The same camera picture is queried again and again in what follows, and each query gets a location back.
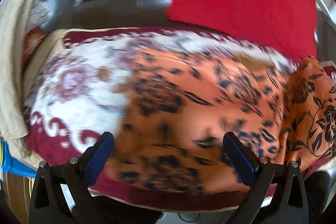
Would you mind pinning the red sunburst cushion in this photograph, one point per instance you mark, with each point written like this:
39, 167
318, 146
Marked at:
32, 40

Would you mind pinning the beige quilted cloth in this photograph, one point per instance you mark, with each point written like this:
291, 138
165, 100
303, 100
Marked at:
14, 18

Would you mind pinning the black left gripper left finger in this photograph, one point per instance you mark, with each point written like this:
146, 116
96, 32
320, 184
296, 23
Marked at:
48, 204

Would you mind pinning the floral white maroon blanket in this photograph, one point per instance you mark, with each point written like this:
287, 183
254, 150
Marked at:
79, 92

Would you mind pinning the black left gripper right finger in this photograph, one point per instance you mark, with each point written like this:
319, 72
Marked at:
277, 193

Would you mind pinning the blue plastic bag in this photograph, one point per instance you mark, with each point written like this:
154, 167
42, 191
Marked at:
12, 165

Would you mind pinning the orange black floral garment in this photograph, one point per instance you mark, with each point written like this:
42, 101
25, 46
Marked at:
181, 105

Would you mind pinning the white patterned bag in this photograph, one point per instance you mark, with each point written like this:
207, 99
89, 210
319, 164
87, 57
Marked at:
38, 15

